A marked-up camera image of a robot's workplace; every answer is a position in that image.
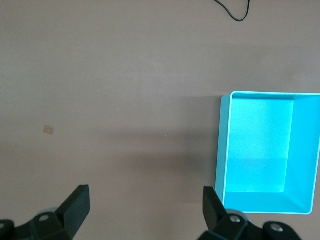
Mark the teal plastic storage box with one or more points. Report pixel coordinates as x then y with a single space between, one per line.
257 145

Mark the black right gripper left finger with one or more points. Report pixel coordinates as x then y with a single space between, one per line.
75 210

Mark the brown square tape patch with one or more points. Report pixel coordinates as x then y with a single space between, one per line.
48 130

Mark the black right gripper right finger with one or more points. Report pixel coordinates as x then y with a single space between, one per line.
212 212

